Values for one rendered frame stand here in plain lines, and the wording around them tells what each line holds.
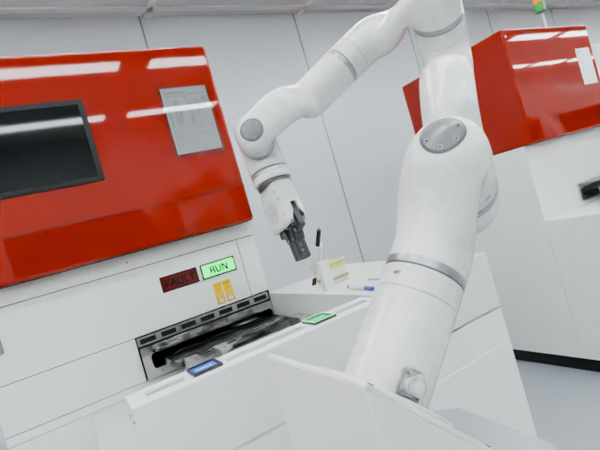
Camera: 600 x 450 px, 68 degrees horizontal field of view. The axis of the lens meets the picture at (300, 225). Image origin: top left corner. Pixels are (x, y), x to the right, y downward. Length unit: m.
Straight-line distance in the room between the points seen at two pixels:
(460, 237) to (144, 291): 1.01
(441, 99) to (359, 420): 0.56
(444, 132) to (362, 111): 3.23
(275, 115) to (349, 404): 0.59
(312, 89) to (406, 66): 3.43
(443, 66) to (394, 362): 0.54
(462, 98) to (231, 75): 2.70
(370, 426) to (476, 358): 0.75
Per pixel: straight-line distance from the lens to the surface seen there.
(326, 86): 1.02
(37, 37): 3.26
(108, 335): 1.43
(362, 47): 1.06
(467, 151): 0.66
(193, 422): 0.86
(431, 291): 0.63
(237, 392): 0.87
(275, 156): 0.97
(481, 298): 1.24
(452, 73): 0.88
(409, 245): 0.66
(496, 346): 1.28
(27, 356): 1.43
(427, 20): 0.98
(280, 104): 0.93
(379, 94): 4.08
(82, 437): 1.48
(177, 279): 1.46
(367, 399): 0.48
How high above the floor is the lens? 1.18
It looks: 1 degrees down
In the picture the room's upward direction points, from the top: 16 degrees counter-clockwise
